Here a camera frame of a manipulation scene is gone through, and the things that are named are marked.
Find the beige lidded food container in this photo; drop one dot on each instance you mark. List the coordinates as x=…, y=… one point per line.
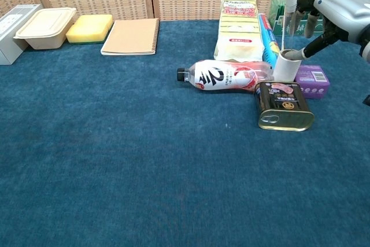
x=43, y=30

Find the clear box green tea bags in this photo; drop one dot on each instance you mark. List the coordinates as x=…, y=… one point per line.
x=277, y=21

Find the clear plastic tube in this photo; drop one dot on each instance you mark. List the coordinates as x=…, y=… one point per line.
x=290, y=1

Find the small purple box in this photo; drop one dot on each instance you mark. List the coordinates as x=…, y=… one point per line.
x=313, y=80

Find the yellow sponge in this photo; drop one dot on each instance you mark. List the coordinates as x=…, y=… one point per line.
x=95, y=18
x=85, y=34

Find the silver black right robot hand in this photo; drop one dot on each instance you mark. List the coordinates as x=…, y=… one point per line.
x=344, y=10

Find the yellow sponge multipack bag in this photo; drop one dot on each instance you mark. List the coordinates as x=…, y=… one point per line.
x=238, y=33

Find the brown spiral notebook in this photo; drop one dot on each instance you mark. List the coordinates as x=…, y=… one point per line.
x=131, y=37

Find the white power strip box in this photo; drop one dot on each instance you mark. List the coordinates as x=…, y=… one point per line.
x=10, y=36

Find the black gold meat can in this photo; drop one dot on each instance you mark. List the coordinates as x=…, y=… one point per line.
x=284, y=105

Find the blue table cloth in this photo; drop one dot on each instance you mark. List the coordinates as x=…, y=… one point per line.
x=130, y=148

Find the blue cling wrap box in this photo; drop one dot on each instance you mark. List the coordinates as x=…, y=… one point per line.
x=270, y=41

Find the plastic bottle white red label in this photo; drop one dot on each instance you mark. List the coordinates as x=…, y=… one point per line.
x=214, y=77

